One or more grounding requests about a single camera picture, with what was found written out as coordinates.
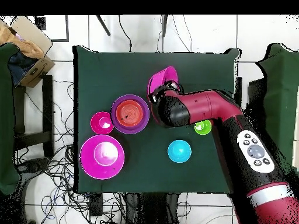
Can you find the purple bowl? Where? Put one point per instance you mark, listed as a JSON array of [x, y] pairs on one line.
[[146, 119]]

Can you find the orange bowl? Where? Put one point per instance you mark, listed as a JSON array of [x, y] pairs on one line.
[[129, 114]]

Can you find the large pink bowl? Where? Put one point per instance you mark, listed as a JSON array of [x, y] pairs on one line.
[[88, 161], [161, 77]]

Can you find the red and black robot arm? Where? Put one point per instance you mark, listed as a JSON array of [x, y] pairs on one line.
[[205, 107]]

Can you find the small blue bowl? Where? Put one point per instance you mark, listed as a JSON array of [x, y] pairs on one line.
[[179, 151]]

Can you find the crimson bowl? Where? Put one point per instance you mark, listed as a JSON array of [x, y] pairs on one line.
[[98, 127]]

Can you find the green cup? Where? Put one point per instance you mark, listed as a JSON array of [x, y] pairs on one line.
[[203, 129]]

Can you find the dark green tablecloth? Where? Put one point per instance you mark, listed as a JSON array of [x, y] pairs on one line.
[[116, 70]]

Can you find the black floor box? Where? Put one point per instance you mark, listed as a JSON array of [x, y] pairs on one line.
[[95, 205]]

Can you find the black tripod leg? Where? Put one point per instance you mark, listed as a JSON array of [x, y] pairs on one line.
[[103, 25], [165, 25]]

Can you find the black rounded floor base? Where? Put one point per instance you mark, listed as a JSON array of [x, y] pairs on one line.
[[35, 164]]

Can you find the cardboard box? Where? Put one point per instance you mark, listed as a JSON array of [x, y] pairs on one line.
[[35, 70]]

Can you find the green side table cloth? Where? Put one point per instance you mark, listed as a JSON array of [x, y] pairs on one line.
[[280, 93], [7, 116]]

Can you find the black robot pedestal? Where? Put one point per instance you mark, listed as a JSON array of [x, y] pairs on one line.
[[151, 210]]

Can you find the black stool frame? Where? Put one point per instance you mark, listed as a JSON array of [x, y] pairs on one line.
[[48, 105]]

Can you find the black square frame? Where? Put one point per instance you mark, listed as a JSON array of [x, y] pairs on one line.
[[67, 28]]

